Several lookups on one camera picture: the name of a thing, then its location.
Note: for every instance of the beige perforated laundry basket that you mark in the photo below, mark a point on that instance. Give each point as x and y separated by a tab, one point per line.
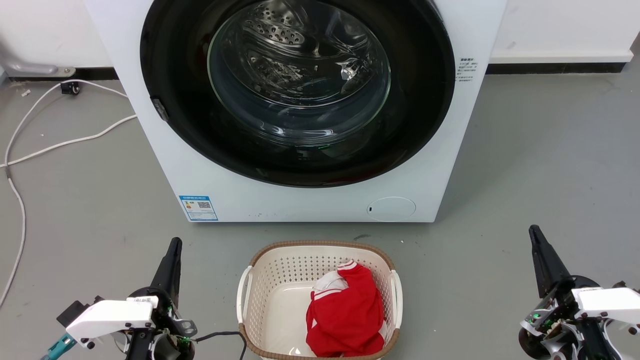
280	280

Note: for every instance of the small black floor plug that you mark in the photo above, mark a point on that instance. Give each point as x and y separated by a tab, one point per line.
70	88

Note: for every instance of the blue energy label sticker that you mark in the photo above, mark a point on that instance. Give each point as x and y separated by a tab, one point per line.
198	208

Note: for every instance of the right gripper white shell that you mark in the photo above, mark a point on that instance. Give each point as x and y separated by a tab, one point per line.
605	302

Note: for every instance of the white front-load washing machine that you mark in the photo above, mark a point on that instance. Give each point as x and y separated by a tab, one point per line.
300	205

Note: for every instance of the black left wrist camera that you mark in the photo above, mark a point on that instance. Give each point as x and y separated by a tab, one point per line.
71	315

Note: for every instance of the small black text sticker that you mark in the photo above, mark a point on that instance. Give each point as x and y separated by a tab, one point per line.
467	69

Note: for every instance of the black round glass washer door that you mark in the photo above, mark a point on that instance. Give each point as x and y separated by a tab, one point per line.
425	100

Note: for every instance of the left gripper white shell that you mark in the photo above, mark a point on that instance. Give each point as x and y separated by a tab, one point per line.
110	317

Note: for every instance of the round white filter cover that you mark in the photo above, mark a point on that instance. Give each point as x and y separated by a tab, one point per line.
392	209

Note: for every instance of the red and white garment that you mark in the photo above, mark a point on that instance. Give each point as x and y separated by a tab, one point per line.
345	315

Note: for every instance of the grey pipe with bracket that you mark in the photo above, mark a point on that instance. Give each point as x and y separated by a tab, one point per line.
30	67

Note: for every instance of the stainless steel washer drum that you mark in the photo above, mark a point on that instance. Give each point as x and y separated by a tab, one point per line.
280	30

